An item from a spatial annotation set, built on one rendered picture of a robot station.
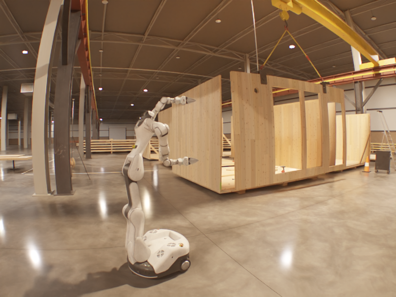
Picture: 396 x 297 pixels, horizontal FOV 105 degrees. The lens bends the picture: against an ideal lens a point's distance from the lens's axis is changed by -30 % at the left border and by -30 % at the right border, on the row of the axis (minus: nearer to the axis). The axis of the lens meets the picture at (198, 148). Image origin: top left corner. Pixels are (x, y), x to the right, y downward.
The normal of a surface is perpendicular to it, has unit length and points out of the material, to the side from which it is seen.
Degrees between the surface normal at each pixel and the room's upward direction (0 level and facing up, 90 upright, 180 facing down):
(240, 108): 90
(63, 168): 90
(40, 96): 90
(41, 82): 90
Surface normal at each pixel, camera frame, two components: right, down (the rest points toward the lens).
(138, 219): 0.62, 0.04
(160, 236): 0.60, -0.26
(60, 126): 0.43, 0.04
